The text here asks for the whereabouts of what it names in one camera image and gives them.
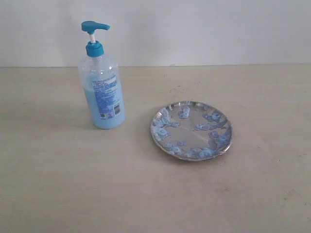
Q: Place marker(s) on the blue pump soap bottle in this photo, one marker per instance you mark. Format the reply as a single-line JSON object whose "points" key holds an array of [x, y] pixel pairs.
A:
{"points": [[100, 79]]}

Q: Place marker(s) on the round metal plate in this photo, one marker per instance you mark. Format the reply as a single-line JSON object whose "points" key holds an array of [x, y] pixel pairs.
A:
{"points": [[191, 131]]}

